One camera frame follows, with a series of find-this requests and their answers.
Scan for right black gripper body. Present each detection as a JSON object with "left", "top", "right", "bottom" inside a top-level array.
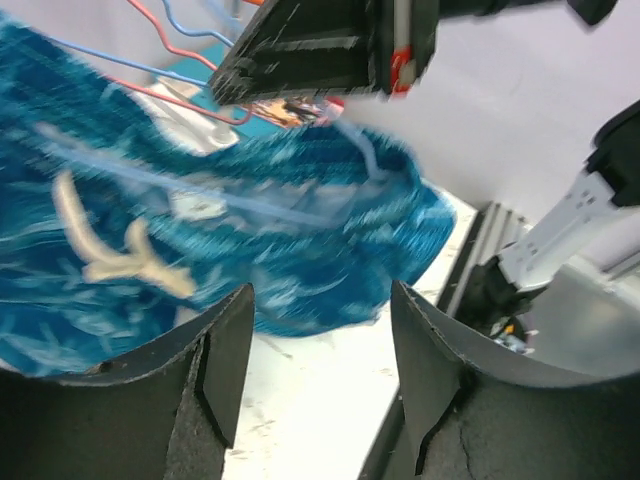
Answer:
[{"left": 369, "top": 0, "right": 621, "bottom": 96}]

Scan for blue leaf print shorts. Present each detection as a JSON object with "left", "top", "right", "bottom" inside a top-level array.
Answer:
[{"left": 1, "top": 14, "right": 456, "bottom": 376}]

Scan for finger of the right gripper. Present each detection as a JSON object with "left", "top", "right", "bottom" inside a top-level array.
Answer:
[{"left": 208, "top": 0, "right": 395, "bottom": 105}]

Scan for illustrated paperback book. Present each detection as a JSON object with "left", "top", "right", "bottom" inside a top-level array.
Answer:
[{"left": 253, "top": 96, "right": 327, "bottom": 128}]

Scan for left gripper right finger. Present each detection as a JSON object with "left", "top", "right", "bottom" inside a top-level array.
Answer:
[{"left": 391, "top": 281, "right": 639, "bottom": 479}]

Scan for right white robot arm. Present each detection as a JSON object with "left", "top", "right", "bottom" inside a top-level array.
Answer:
[{"left": 209, "top": 1, "right": 639, "bottom": 300}]

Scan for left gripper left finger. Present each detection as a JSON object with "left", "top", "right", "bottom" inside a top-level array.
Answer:
[{"left": 1, "top": 285, "right": 255, "bottom": 479}]

